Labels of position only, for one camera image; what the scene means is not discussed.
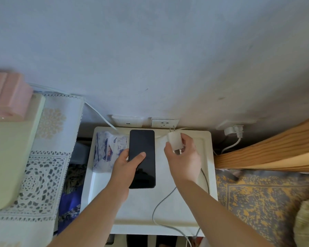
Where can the white charger adapter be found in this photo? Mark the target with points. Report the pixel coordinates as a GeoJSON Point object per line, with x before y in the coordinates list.
{"type": "Point", "coordinates": [173, 138]}

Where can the white wall socket plate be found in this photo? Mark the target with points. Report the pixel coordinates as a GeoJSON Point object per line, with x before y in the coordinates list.
{"type": "Point", "coordinates": [247, 122]}

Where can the blue white tissue packet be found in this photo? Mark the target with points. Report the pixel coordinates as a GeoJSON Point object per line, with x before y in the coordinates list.
{"type": "Point", "coordinates": [105, 149]}

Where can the person's left forearm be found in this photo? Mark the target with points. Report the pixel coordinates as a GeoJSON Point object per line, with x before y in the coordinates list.
{"type": "Point", "coordinates": [92, 218]}

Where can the cream knitted cushion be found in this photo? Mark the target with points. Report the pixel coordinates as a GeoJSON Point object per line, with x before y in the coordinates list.
{"type": "Point", "coordinates": [307, 221]}

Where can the wooden bed frame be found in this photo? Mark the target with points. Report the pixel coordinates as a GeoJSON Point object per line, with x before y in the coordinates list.
{"type": "Point", "coordinates": [273, 149]}

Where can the white lace tablecloth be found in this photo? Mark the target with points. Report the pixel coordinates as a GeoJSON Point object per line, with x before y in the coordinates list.
{"type": "Point", "coordinates": [54, 151]}

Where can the black smartphone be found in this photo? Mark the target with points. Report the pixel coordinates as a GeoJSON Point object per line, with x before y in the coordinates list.
{"type": "Point", "coordinates": [144, 141]}

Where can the person's right hand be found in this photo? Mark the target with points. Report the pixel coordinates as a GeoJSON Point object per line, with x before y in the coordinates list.
{"type": "Point", "coordinates": [185, 164]}

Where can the pale green plastic box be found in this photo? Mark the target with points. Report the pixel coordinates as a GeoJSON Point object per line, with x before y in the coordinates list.
{"type": "Point", "coordinates": [10, 151]}

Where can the blue patterned cloth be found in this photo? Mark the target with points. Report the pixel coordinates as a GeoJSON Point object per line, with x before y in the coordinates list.
{"type": "Point", "coordinates": [70, 203]}

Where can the person's right thumb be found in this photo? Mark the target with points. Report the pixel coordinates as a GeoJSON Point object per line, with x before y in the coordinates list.
{"type": "Point", "coordinates": [168, 148]}

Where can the pink foam block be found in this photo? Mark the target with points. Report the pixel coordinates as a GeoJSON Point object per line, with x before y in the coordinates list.
{"type": "Point", "coordinates": [10, 95]}

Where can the white small table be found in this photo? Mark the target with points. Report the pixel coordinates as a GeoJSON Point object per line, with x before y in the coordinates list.
{"type": "Point", "coordinates": [134, 210]}

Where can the person's right forearm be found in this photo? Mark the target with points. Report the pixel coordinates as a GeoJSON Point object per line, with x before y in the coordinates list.
{"type": "Point", "coordinates": [216, 218]}

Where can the person's left hand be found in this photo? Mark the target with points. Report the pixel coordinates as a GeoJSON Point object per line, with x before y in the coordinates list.
{"type": "Point", "coordinates": [122, 172]}

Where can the white wall socket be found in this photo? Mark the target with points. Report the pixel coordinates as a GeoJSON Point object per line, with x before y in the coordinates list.
{"type": "Point", "coordinates": [164, 123]}

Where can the grey yellow patterned bedsheet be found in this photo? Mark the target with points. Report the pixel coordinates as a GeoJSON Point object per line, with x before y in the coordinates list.
{"type": "Point", "coordinates": [260, 203]}

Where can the white wall switch plate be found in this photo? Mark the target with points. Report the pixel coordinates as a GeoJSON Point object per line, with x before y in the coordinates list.
{"type": "Point", "coordinates": [126, 121]}

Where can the person's left thumb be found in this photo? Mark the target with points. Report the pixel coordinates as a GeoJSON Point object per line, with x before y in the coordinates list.
{"type": "Point", "coordinates": [139, 158]}

